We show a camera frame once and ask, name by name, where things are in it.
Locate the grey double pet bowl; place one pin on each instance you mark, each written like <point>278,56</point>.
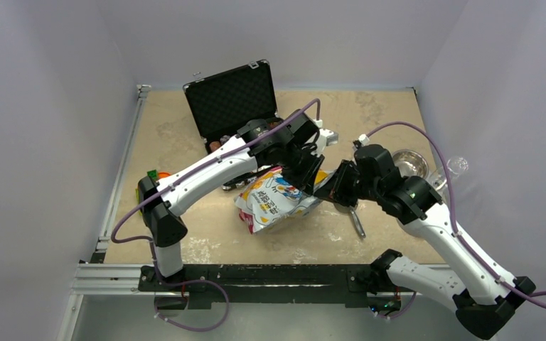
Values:
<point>404,174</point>

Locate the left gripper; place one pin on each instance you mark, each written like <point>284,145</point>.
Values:
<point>307,180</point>

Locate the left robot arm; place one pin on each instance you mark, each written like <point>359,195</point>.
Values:
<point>257,144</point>

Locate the orange green toy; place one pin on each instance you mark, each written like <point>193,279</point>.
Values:
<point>147,186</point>

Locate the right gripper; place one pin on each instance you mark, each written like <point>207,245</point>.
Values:
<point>334,190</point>

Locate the clear water bottle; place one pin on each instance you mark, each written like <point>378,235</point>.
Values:
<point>452,170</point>

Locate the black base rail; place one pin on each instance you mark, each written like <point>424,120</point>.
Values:
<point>199,286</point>

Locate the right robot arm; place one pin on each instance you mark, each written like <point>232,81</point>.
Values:
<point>480,303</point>

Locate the grey metal scoop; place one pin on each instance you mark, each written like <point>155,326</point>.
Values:
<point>354,218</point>

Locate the aluminium frame rail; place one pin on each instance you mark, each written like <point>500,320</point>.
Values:
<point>98,255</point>

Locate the pet food bag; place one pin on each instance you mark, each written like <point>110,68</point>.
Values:
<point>269,200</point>

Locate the black poker chip case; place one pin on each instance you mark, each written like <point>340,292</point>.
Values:
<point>222,104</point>

